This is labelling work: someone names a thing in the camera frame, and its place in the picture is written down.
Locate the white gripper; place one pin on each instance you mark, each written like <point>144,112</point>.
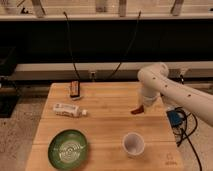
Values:
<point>145,100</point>

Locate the red pepper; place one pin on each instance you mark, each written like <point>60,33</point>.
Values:
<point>138,110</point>

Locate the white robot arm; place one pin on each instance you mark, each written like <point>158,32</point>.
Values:
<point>154,80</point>

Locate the white ceramic cup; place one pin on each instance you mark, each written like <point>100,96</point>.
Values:
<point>133,144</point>

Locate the blue power adapter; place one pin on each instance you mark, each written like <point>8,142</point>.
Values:
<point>174,118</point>

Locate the small dark box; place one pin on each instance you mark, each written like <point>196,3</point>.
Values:
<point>75,90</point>

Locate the green patterned bowl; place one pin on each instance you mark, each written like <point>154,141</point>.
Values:
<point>68,150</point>

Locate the right wall outlet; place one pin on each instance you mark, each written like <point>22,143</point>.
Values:
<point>183,71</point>

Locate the white wall outlet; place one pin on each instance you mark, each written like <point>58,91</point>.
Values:
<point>92,76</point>

